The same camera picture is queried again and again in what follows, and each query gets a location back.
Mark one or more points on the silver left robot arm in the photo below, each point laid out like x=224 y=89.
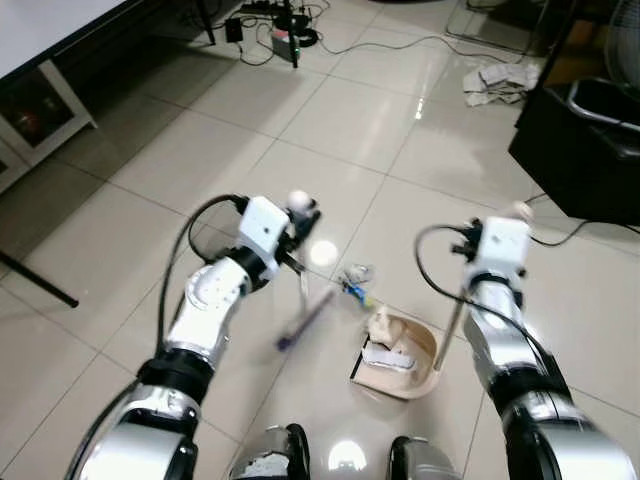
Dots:
x=205 y=310

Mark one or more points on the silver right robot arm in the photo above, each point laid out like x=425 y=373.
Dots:
x=540 y=400

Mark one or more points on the white crumpled paper scrap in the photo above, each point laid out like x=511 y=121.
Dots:
x=357 y=275

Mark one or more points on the blue and yellow wrapper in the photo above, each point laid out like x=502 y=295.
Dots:
x=360 y=294

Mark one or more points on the large crumpled beige paper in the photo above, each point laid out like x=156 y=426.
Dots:
x=385 y=335

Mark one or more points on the black cabinet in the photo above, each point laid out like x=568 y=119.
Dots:
x=575 y=155

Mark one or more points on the white crumpled rag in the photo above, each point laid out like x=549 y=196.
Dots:
x=500 y=82

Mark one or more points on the black device with green light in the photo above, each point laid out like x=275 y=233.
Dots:
x=292 y=35

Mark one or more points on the black power adapter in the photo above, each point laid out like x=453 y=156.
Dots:
x=234 y=30

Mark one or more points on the robot right leg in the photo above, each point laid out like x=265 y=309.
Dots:
x=420 y=462

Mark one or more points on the robot leg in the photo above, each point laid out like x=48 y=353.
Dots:
x=420 y=462
x=270 y=455

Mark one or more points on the robot left leg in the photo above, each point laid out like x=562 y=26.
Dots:
x=270 y=455

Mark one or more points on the standing fan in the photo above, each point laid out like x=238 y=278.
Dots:
x=625 y=40

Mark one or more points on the white glass-door cabinet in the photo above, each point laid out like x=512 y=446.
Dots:
x=40 y=110

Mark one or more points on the white table with black legs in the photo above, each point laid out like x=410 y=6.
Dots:
x=40 y=25

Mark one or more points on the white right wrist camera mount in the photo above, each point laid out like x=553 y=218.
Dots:
x=505 y=250

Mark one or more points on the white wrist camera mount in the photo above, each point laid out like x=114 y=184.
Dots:
x=262 y=232
x=505 y=250

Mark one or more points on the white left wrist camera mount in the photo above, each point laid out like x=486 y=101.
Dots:
x=262 y=232

